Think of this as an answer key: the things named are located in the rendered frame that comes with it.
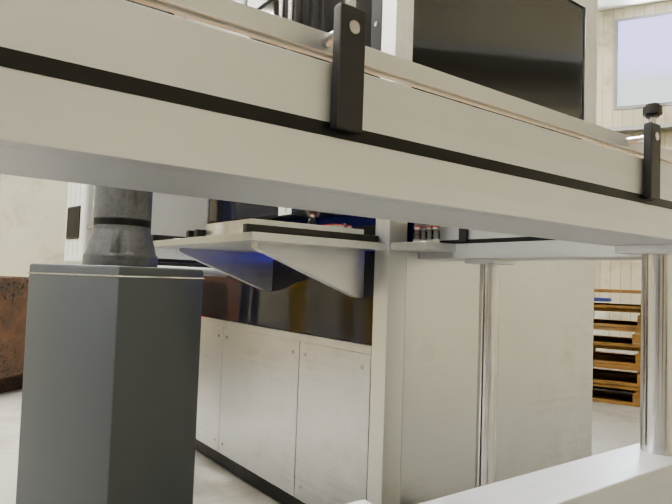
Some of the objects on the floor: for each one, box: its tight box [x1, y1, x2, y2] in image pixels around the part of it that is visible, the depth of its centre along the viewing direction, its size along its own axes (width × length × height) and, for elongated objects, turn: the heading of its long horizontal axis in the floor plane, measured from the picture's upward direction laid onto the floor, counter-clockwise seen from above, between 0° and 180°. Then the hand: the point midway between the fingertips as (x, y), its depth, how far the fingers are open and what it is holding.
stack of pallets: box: [592, 289, 641, 407], centre depth 423 cm, size 110×75×78 cm
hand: (311, 212), depth 158 cm, fingers closed, pressing on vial
